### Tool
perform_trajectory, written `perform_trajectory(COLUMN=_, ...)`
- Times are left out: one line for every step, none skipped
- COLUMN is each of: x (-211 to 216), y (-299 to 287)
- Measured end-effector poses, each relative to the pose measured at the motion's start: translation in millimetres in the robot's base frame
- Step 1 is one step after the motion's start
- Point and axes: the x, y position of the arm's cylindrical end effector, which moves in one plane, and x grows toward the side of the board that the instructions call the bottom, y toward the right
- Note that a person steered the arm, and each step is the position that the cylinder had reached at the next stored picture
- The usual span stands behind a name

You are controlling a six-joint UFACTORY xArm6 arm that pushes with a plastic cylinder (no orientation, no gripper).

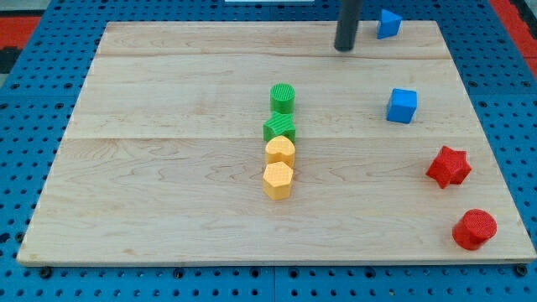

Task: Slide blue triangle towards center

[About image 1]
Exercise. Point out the blue triangle block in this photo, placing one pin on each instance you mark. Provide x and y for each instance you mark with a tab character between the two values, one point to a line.
388	24

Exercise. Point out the yellow heart block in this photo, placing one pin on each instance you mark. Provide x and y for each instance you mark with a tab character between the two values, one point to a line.
280	149

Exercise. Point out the yellow hexagon block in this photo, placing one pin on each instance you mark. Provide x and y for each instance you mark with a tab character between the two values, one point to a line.
277	180

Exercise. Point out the green star block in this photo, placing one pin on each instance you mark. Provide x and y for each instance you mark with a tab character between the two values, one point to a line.
279	124

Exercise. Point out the green cylinder block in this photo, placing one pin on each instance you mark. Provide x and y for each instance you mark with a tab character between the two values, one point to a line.
282	98

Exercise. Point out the wooden board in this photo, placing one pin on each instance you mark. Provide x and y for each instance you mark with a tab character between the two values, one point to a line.
162	162

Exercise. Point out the blue cube block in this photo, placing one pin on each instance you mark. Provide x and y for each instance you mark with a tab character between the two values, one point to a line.
402	105

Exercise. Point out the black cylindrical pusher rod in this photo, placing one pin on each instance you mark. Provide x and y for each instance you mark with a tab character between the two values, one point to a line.
347	24

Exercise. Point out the red star block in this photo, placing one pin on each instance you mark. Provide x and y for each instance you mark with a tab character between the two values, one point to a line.
449	167

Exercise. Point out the red cylinder block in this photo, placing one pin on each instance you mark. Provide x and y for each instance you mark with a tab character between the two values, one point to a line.
474	229

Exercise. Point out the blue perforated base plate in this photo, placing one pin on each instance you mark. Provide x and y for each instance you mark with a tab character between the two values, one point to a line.
38	97

